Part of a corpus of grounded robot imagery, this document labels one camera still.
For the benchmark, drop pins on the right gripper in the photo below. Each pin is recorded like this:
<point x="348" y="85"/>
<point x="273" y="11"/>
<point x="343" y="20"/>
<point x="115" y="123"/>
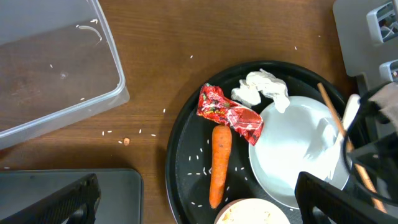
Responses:
<point x="381" y="104"/>

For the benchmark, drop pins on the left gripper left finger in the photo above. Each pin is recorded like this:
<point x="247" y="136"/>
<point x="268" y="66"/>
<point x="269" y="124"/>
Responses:
<point x="76" y="203"/>

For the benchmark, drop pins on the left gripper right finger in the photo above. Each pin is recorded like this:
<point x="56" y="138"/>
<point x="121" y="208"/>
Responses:
<point x="320" y="202"/>

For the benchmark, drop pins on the wooden chopstick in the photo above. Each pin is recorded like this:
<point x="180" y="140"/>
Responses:
<point x="361" y="170"/>

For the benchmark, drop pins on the grey dishwasher rack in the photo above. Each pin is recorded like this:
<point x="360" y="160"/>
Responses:
<point x="367" y="31"/>

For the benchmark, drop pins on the white plastic fork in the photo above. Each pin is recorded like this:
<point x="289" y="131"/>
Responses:
<point x="345" y="124"/>

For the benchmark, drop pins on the black rectangular tray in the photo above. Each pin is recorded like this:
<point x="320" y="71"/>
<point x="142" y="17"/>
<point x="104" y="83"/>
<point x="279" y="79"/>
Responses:
<point x="122" y="191"/>

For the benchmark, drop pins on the pale blue plate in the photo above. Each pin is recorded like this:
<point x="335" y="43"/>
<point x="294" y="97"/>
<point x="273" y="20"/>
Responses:
<point x="302" y="139"/>

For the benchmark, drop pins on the pink bowl with food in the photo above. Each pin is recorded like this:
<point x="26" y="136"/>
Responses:
<point x="251" y="211"/>

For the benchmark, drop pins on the orange carrot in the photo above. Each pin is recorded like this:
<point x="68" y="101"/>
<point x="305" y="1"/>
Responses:
<point x="221" y="150"/>

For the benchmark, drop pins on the crumpled white tissue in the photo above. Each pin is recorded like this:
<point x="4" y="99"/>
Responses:
<point x="265" y="83"/>

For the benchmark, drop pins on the round black serving tray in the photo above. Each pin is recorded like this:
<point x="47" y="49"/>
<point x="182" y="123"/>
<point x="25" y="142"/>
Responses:
<point x="189" y="148"/>

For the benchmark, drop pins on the red snack wrapper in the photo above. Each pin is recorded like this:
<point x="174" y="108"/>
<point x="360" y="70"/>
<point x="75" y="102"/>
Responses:
<point x="213" y="105"/>

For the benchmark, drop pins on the clear plastic bin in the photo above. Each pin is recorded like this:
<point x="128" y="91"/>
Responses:
<point x="59" y="65"/>

